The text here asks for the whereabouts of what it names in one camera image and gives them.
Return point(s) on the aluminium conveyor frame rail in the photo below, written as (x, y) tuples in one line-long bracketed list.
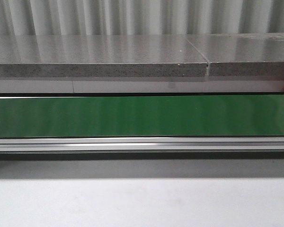
[(109, 145)]

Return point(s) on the grey stone countertop slab right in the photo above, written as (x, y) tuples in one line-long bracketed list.
[(237, 56)]

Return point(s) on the green conveyor belt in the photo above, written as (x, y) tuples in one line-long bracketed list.
[(127, 116)]

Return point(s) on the grey stone countertop slab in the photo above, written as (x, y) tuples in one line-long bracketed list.
[(237, 56), (99, 56)]

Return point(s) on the grey pleated curtain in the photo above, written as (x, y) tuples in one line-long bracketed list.
[(137, 17)]

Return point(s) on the grey stone countertop slab left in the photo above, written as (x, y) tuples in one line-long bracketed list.
[(99, 56)]

